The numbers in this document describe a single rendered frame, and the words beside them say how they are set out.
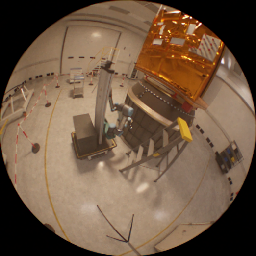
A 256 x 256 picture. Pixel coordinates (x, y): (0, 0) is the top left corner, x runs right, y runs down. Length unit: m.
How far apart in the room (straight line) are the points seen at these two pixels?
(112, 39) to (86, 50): 2.41
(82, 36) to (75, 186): 9.19
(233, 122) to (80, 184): 7.79
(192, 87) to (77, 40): 8.56
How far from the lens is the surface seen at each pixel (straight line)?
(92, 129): 1.45
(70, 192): 2.03
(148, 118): 1.73
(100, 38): 8.90
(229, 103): 7.01
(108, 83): 1.05
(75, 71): 5.69
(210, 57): 1.56
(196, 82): 1.45
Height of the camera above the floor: 1.93
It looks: 43 degrees down
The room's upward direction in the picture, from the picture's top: 24 degrees clockwise
